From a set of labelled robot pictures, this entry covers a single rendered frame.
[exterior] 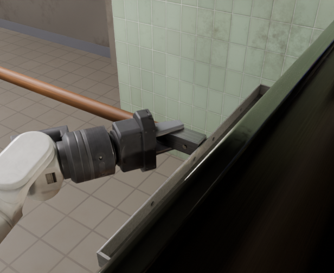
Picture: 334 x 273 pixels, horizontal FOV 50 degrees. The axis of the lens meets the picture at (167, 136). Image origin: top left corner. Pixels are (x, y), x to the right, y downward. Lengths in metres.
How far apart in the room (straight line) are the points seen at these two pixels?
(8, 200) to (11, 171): 0.04
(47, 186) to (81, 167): 0.07
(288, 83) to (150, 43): 1.93
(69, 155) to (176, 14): 1.58
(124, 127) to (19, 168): 0.18
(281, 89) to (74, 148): 0.36
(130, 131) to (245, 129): 0.36
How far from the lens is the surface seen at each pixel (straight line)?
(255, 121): 0.28
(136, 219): 0.51
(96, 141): 0.59
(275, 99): 0.31
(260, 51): 1.91
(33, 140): 0.59
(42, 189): 0.63
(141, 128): 0.60
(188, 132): 0.64
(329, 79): 0.42
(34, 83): 0.88
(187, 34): 2.07
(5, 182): 0.55
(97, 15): 4.05
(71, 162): 0.59
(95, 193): 2.30
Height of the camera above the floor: 1.58
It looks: 35 degrees down
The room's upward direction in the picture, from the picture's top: straight up
